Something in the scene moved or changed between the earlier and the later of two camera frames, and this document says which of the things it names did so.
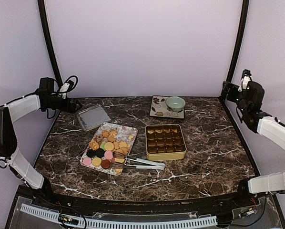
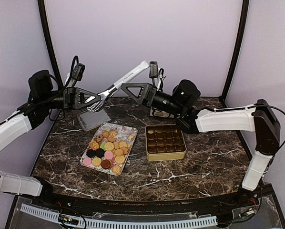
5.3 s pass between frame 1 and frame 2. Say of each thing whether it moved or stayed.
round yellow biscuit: stayed
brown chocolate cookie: stayed
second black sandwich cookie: stayed
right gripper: moved
